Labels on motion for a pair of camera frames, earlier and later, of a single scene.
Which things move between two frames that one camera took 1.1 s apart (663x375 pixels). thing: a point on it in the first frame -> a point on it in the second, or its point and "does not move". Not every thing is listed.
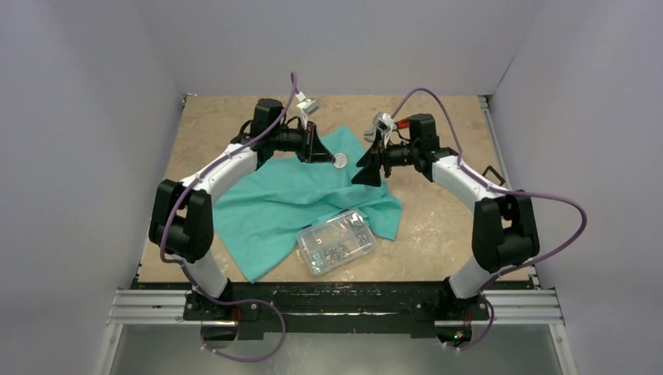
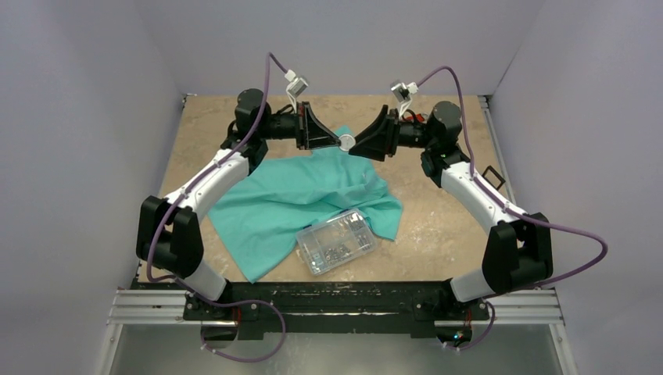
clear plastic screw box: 335,241 does not move
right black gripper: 384,158 -> 391,134
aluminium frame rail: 535,307 does not move
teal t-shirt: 263,212 does not move
